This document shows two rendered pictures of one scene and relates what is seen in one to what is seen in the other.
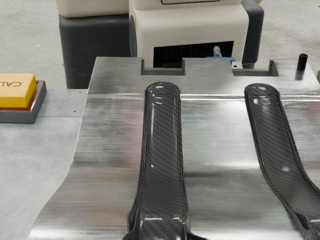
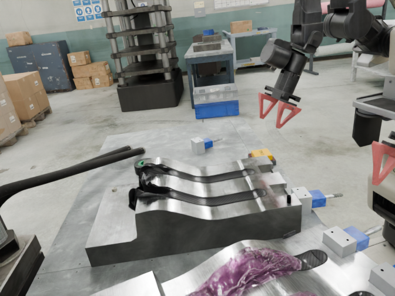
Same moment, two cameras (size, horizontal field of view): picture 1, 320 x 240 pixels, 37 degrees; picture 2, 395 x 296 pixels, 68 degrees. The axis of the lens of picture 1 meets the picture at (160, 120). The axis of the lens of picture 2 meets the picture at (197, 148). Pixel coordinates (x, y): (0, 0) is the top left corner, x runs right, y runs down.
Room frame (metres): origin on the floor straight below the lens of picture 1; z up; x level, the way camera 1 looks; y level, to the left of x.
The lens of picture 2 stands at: (0.28, -0.70, 1.31)
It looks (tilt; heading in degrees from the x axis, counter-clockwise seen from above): 24 degrees down; 87
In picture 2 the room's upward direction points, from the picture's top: 7 degrees counter-clockwise
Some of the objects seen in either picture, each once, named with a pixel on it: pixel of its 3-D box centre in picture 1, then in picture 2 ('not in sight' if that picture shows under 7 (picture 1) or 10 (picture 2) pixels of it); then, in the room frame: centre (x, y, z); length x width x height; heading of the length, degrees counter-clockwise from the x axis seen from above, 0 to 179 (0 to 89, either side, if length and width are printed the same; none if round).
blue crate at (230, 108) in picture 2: not in sight; (216, 106); (0.82, 3.25, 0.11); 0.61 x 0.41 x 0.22; 172
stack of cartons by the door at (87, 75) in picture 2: not in sight; (91, 69); (-1.62, 6.53, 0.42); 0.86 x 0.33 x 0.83; 172
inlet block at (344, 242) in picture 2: not in sight; (356, 238); (0.60, -0.27, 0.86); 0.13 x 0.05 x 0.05; 17
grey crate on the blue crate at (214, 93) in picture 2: not in sight; (215, 93); (0.82, 3.25, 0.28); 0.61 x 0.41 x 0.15; 172
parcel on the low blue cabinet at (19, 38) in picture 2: not in sight; (19, 39); (-3.03, 6.64, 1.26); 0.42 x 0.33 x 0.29; 172
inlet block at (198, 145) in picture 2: not in sight; (208, 142); (0.38, 0.38, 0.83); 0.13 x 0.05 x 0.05; 21
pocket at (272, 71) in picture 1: (251, 80); (281, 195); (0.50, -0.11, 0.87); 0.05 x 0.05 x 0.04; 0
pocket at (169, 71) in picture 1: (163, 79); (268, 174); (0.50, 0.00, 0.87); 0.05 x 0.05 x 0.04; 0
